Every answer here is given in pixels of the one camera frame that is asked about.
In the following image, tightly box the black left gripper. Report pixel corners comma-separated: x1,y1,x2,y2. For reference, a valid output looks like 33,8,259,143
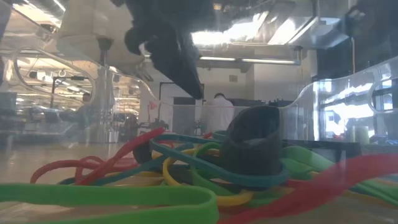
126,0,215,100

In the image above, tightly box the dark blue rubber band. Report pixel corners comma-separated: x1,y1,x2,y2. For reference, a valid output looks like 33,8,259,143
149,132,290,189

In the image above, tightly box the red rubber band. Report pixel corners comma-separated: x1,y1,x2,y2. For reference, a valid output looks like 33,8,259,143
217,153,398,224
29,126,166,187

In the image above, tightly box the clear plastic bin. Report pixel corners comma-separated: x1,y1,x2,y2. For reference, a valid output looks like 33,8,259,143
0,0,398,224

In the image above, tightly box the person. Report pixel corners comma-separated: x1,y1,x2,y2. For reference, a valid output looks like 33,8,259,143
73,92,98,139
198,92,236,135

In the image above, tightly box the long ceiling light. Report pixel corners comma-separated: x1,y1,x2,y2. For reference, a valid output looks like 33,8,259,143
198,55,301,65

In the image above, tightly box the white lampshade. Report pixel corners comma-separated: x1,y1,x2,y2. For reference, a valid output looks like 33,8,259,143
57,0,146,75

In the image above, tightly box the pale cylindrical container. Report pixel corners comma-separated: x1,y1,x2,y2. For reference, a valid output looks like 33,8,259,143
346,126,371,146

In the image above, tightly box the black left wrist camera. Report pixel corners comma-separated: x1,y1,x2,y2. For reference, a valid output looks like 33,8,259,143
124,27,146,56

